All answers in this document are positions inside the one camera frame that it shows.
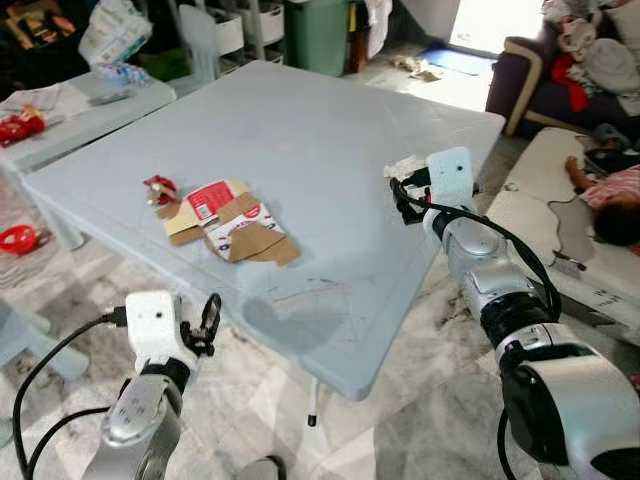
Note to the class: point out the red-white printed cardboard box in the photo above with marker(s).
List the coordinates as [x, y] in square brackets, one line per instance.
[235, 225]

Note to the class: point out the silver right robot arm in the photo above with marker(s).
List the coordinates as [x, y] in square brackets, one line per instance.
[540, 380]

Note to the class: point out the green rubbish bin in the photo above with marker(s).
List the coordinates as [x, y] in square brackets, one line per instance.
[318, 35]

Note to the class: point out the crumpled white tissue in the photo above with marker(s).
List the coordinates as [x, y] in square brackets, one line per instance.
[403, 166]

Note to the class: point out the large grey-blue folding table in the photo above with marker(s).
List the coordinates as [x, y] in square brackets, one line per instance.
[330, 180]

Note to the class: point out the white floor mattress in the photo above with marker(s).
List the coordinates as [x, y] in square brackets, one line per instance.
[530, 200]

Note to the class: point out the small crumpled red wrapper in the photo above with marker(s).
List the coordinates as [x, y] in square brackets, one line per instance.
[160, 188]

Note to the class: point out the grey robot foot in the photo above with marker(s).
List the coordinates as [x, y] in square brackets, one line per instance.
[262, 469]

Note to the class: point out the purple sofa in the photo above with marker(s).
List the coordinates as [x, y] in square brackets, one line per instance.
[520, 95]

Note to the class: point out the pale blue plastic stool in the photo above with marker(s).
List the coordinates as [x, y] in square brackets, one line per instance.
[30, 340]

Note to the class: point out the child in striped shirt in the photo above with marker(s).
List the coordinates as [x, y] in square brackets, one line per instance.
[612, 200]

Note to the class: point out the red plastic toy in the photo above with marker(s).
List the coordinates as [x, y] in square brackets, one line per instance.
[16, 240]

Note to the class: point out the small white side table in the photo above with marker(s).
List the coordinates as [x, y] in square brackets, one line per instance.
[100, 115]

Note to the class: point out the white plastic drawer shelf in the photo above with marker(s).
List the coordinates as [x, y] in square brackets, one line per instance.
[250, 30]

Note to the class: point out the pile of clothes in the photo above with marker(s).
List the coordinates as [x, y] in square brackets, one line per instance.
[600, 65]

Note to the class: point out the white plastic chair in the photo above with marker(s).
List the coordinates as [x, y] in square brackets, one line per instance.
[200, 45]

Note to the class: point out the blue-white wipes packet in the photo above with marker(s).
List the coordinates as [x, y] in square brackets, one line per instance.
[125, 73]

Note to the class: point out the red snack package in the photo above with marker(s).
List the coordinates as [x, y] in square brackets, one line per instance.
[20, 127]

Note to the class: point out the white paper sheet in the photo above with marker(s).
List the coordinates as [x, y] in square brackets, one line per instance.
[50, 100]

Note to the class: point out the white plastic bag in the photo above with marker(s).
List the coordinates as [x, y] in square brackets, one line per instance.
[115, 35]

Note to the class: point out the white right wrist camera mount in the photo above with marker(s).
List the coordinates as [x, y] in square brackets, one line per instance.
[452, 180]

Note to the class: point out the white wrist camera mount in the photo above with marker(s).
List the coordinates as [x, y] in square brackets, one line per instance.
[155, 325]
[452, 180]

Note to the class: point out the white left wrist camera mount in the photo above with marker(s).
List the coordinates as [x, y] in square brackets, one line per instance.
[155, 325]

